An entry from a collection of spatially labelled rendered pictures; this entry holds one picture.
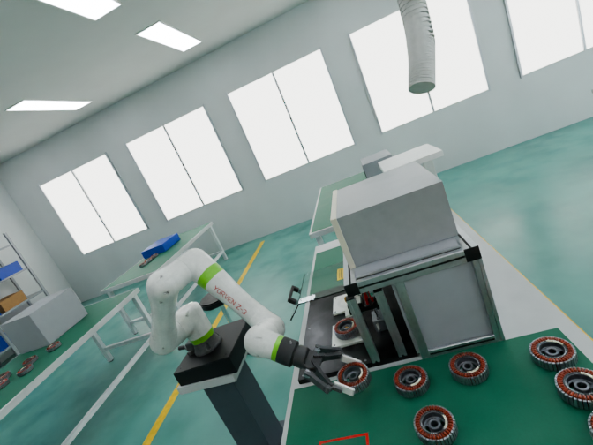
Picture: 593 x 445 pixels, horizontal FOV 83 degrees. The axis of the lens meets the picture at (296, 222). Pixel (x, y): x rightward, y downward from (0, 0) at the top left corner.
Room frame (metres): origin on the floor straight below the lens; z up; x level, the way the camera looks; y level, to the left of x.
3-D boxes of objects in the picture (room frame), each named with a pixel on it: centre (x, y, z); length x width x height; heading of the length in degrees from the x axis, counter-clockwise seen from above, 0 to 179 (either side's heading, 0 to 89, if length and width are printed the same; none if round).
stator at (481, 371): (0.86, -0.31, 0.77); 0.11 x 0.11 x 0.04
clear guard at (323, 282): (1.23, -0.01, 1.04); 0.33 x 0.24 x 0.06; 76
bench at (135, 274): (5.05, 2.03, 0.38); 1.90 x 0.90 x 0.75; 166
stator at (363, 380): (0.94, 0.03, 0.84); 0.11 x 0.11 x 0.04
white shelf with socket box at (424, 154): (2.12, -0.83, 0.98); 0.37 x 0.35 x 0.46; 166
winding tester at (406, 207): (1.29, -0.35, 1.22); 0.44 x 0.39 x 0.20; 166
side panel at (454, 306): (0.97, -0.35, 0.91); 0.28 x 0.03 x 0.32; 76
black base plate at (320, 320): (1.38, -0.06, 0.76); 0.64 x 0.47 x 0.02; 166
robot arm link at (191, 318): (1.56, 0.69, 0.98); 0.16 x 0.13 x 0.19; 139
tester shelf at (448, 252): (1.30, -0.36, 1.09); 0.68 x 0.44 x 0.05; 166
